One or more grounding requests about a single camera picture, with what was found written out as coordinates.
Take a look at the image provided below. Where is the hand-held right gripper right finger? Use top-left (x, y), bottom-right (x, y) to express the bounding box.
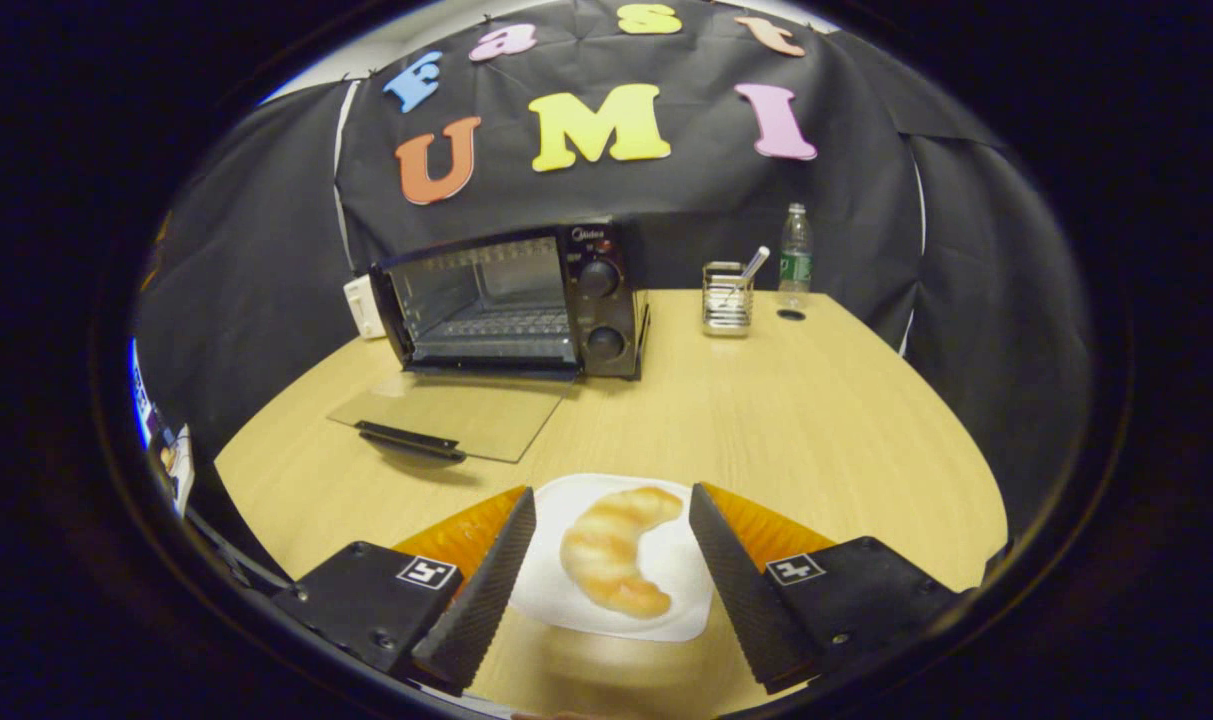
top-left (688, 482), bottom-right (972, 696)

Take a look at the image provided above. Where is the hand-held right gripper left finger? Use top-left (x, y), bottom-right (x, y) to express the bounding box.
top-left (269, 485), bottom-right (539, 698)

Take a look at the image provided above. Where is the golden croissant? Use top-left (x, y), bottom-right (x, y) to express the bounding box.
top-left (560, 486), bottom-right (685, 620)

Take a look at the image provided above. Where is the black electric oven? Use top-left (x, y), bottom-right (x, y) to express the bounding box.
top-left (328, 222), bottom-right (652, 467)

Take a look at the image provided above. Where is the white square plate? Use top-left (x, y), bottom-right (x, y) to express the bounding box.
top-left (506, 473), bottom-right (715, 643)

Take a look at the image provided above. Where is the metal mesh utensil holder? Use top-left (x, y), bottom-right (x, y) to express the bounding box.
top-left (702, 261), bottom-right (755, 337)

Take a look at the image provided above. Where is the white toaster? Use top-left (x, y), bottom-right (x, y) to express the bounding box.
top-left (343, 274), bottom-right (387, 341)

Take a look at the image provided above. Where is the clear green-label water bottle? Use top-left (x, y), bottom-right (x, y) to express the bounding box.
top-left (777, 203), bottom-right (814, 311)

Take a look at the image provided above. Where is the blue white poster board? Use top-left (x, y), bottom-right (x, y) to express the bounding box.
top-left (131, 340), bottom-right (197, 518)

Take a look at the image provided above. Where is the black backdrop cloth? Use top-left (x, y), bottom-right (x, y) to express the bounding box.
top-left (131, 0), bottom-right (1097, 531)

